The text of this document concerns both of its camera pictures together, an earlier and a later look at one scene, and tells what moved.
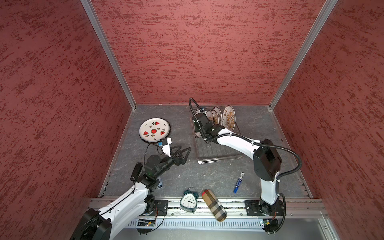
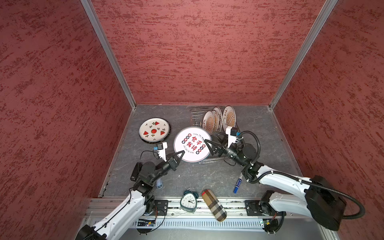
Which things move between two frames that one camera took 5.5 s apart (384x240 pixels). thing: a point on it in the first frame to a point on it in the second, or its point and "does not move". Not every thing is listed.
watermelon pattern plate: (154, 129) does not move
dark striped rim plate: (152, 130) does not move
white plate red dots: (220, 116) does not move
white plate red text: (198, 134) to (191, 140)
